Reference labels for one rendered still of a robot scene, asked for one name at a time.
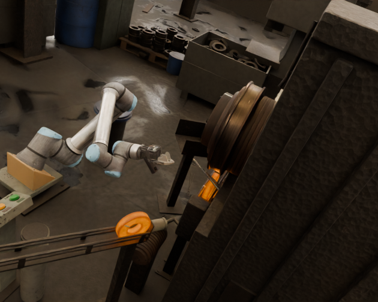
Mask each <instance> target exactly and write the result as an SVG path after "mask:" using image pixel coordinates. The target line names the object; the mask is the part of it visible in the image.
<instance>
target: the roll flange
mask: <svg viewBox="0 0 378 302"><path fill-rule="evenodd" d="M265 91H266V87H263V88H262V90H261V91H260V93H259V94H258V96H257V98H256V99H255V101H254V102H253V105H252V106H251V108H250V109H249V111H248V113H247V115H246V117H245V119H244V121H243V123H242V125H241V127H240V128H239V130H238V132H237V134H236V136H235V138H234V140H233V142H232V145H231V147H230V149H229V151H228V153H227V155H226V157H225V159H224V162H223V164H222V166H221V169H220V172H219V175H220V176H222V174H223V173H224V172H225V170H227V171H228V172H231V173H232V174H234V175H236V176H239V174H240V172H241V171H242V169H243V167H244V165H245V163H246V161H247V159H248V157H249V155H250V153H251V151H252V149H253V147H254V145H255V143H256V141H257V139H258V137H259V136H260V134H261V132H262V130H263V128H264V126H265V124H266V122H267V120H268V118H269V117H270V115H271V113H272V111H273V109H274V107H275V105H276V103H277V101H276V100H273V99H271V98H268V97H267V96H264V94H265Z"/></svg>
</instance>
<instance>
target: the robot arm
mask: <svg viewBox="0 0 378 302"><path fill-rule="evenodd" d="M101 97H102V101H101V106H100V111H99V113H98V114H97V115H96V116H95V117H94V118H93V119H92V120H91V121H90V122H89V123H88V124H87V125H86V126H84V127H83V128H82V129H81V130H80V131H79V132H78V133H77V134H76V135H75V136H74V137H73V138H67V139H66V140H65V141H64V140H62V139H61V138H62V136H61V135H59V134H58V133H56V132H54V131H52V130H50V129H48V128H46V127H42V128H41V129H40V130H39V131H38V132H37V133H36V135H35V136H34V138H33V139H32V140H31V142H30V143H29V144H28V146H27V147H26V148H25V149H24V150H22V151H21V152H19V153H18V154H17V155H16V157H17V158H18V159H19V160H21V161H22V162H24V163H25V164H27V165H28V166H30V167H32V168H35V169H36V170H39V171H42V170H43V168H44V165H45V161H46V159H47V158H48V156H49V157H51V158H52V159H54V160H56V161H58V162H60V163H62V164H63V165H65V166H68V167H74V166H76V165H77V164H78V163H79V162H80V161H81V159H82V157H83V149H84V148H85V147H86V146H87V145H88V144H89V143H90V142H91V141H93V142H92V144H91V145H90V146H89V147H88V149H87V151H86V158H87V159H88V160H90V161H91V162H93V163H95V164H97V165H98V166H100V167H101V168H103V169H104V170H105V173H106V174H107V175H109V176H112V177H120V176H121V174H122V172H123V170H124V167H125V165H126V163H127V161H128V159H129V158H130V159H135V160H140V159H144V161H145V162H146V164H147V166H148V168H149V169H150V171H151V173H152V174H154V173H156V172H157V171H158V168H157V166H156V165H169V164H173V163H174V161H173V160H172V159H171V158H170V154H169V152H166V153H165V155H164V154H162V155H161V146H156V145H149V147H147V146H145V145H144V144H142V145H139V144H133V143H128V142H125V141H117V142H116V143H115V144H114V145H113V148H112V153H113V156H112V155H111V154H110V153H108V152H107V150H108V143H109V137H110V130H111V126H112V123H113V122H114V121H115V120H116V119H117V118H118V117H119V116H120V115H121V114H123V113H125V112H126V111H128V112H130V111H132V110H133V109H134V108H135V106H136V104H137V98H136V97H135V96H134V94H133V93H131V92H130V91H129V90H128V89H127V88H125V87H124V86H123V85H122V84H120V83H116V82H111V83H108V84H106V85H104V87H103V88H102V90H101Z"/></svg>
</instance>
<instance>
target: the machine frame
mask: <svg viewBox="0 0 378 302"><path fill-rule="evenodd" d="M161 302H378V13H375V12H373V11H371V10H368V9H366V8H363V7H360V6H358V5H355V4H353V3H350V2H347V1H345V0H331V1H330V3H329V5H328V6H327V8H326V9H325V11H324V12H323V14H322V16H321V18H320V20H319V21H318V23H317V25H316V27H315V29H314V31H313V33H312V35H311V37H310V39H309V41H308V43H307V45H306V46H305V49H304V51H303V52H302V55H301V57H300V58H299V61H298V63H297V64H296V66H295V68H294V70H293V72H292V74H291V76H290V78H289V80H288V82H287V83H286V85H285V87H284V89H283V91H282V93H281V95H280V97H279V99H278V101H277V103H276V105H275V107H274V109H273V111H272V113H271V115H270V117H269V118H268V120H267V122H266V124H265V126H264V128H263V130H262V132H261V134H260V136H259V137H258V139H257V141H256V143H255V145H254V147H253V149H252V151H251V153H250V155H249V157H248V159H247V161H246V163H245V165H244V167H243V169H242V171H241V172H240V174H239V176H236V175H234V174H232V173H231V172H230V173H229V174H228V176H227V177H226V179H225V181H224V182H223V184H222V186H221V188H220V190H219V191H218V192H217V194H216V196H215V198H214V199H213V201H212V203H211V204H210V206H209V207H208V209H207V211H206V213H205V214H204V216H203V218H202V220H201V221H200V223H199V224H198V226H197V228H196V229H195V231H194V234H193V236H192V238H191V240H190V242H189V244H188V246H187V248H186V250H185V252H184V254H183V256H182V259H181V261H180V263H179V265H178V267H177V269H176V271H175V274H174V275H173V277H172V279H171V282H170V284H169V286H168V288H167V290H166V292H165V295H164V297H163V299H162V301H161Z"/></svg>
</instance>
